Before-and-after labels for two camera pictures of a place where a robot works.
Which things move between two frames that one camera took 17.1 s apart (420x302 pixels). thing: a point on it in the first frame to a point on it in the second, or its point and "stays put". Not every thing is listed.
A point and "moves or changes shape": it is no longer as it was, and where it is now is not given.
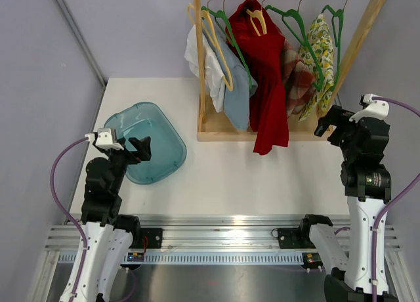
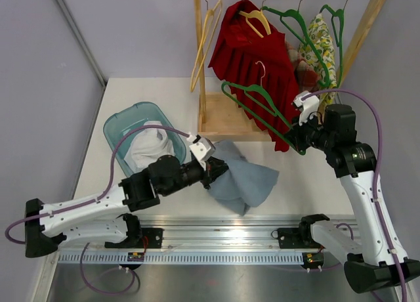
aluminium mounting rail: [212, 241] stays put
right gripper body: [342, 135] to [310, 133]
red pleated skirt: [262, 48] moves or changes shape
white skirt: [214, 71] to [147, 146]
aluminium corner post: [79, 33] stays put
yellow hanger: [214, 35] to [209, 33]
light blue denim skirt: [240, 86] to [244, 182]
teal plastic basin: [168, 150] stays put
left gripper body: [122, 158] to [207, 177]
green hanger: [217, 14] to [260, 95]
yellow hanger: [258, 13] moves or changes shape
